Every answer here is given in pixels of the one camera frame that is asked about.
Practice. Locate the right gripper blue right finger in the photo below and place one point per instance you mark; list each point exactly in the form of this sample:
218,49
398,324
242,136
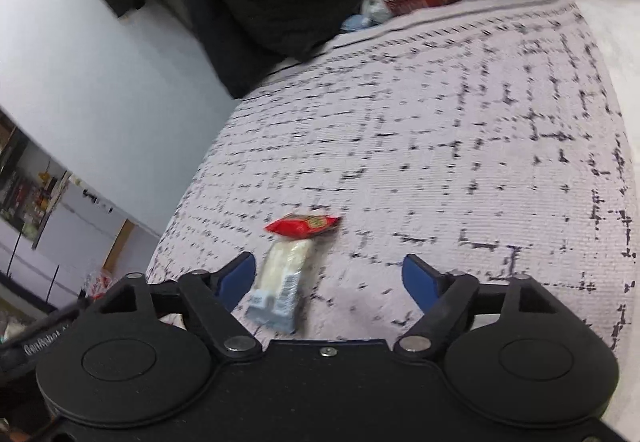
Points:
445,301

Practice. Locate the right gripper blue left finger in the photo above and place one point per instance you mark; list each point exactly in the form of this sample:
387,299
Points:
209,300

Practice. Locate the white cheese stick packet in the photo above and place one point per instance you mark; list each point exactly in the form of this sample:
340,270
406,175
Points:
273,301

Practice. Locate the red snack packet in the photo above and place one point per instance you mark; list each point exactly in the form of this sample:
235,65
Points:
299,226

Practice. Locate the white black patterned bedspread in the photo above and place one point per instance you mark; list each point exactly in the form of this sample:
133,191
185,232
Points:
485,138

